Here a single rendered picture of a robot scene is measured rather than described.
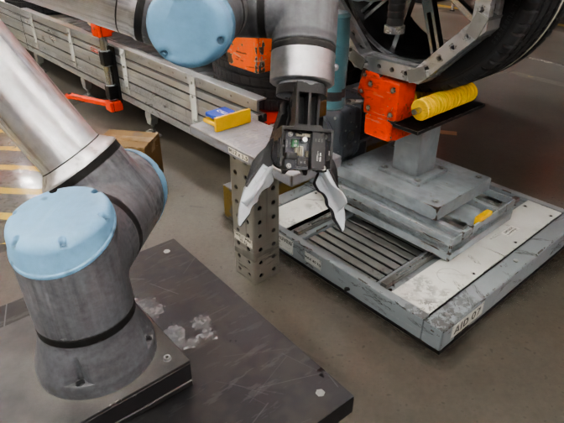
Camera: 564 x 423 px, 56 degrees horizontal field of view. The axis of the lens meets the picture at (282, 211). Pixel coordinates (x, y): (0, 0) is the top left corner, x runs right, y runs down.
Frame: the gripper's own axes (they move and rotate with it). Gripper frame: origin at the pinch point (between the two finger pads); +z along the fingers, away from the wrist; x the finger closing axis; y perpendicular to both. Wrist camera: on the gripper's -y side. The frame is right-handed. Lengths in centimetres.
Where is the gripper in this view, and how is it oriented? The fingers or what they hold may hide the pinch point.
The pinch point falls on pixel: (290, 229)
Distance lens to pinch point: 75.8
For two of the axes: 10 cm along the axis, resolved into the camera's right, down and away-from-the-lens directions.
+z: -0.6, 10.0, 0.2
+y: 2.0, 0.3, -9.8
